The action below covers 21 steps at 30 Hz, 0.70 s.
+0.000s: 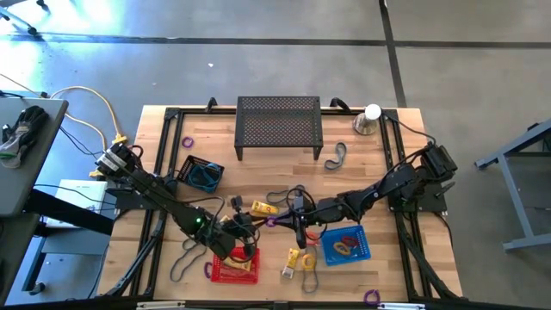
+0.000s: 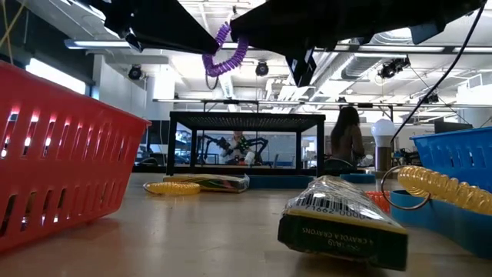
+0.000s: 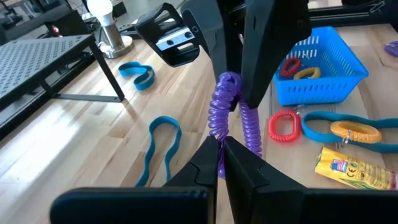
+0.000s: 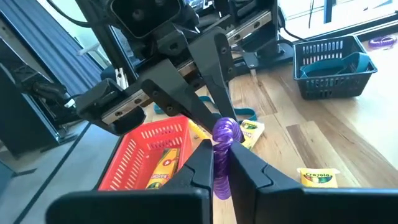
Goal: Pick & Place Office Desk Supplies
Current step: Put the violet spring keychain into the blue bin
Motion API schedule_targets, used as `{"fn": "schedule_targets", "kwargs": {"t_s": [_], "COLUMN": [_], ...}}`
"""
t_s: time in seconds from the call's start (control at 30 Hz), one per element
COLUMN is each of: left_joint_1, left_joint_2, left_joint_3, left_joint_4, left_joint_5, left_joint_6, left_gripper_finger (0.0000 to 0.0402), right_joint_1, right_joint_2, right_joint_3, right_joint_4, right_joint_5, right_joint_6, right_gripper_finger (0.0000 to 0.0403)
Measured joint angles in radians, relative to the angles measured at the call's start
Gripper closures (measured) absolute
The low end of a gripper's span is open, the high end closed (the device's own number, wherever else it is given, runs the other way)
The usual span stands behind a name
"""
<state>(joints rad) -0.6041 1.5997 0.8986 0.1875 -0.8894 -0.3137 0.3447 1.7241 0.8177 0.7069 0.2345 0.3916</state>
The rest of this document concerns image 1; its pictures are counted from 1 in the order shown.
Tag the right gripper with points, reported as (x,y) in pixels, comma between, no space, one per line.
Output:
(310,215)

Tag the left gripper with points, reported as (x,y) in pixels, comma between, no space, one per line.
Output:
(243,226)

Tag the yellow crayon box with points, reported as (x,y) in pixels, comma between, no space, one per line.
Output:
(236,263)
(292,260)
(263,208)
(224,219)

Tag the red plastic basket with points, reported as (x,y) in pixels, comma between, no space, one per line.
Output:
(224,277)

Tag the blue-grey rubber band loop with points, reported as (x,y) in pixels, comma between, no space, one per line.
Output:
(196,178)

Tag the grey rubber band loop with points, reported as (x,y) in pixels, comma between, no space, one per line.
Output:
(343,151)

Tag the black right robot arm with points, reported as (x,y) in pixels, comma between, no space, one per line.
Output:
(387,183)

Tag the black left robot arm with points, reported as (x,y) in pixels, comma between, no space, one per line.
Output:
(168,202)

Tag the office chair base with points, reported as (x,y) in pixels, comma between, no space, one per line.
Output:
(31,30)

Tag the yellow coil wristband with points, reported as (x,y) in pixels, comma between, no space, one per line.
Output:
(303,262)

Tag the dark red coil wristband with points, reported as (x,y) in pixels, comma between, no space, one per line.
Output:
(355,240)

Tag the blue plastic basket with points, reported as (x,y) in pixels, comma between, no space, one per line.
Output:
(361,258)

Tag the small black mesh basket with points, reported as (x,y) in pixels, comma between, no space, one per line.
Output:
(184,169)

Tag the long dark rubber band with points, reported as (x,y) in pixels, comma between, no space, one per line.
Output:
(171,272)

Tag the black mesh shelf riser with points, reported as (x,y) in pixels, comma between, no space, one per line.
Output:
(279,120)

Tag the white bulb table lamp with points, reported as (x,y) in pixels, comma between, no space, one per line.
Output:
(373,112)

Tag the white paper sheet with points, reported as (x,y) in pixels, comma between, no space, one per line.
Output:
(82,191)

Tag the black side table beam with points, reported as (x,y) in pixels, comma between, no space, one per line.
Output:
(73,213)

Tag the grey side table base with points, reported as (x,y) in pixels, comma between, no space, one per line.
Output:
(69,245)

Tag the grey side table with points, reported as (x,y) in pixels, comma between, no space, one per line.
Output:
(26,185)

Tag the black and grey gloves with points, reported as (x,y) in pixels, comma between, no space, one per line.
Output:
(26,125)

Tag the black frame bracket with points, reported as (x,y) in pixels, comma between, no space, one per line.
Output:
(211,104)
(340,103)

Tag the black aluminium table frame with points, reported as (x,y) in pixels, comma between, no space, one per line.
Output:
(193,110)

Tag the silver metal bracket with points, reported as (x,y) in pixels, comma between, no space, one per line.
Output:
(400,306)
(159,305)

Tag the grey metal table frame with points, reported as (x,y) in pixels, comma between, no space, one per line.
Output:
(513,202)

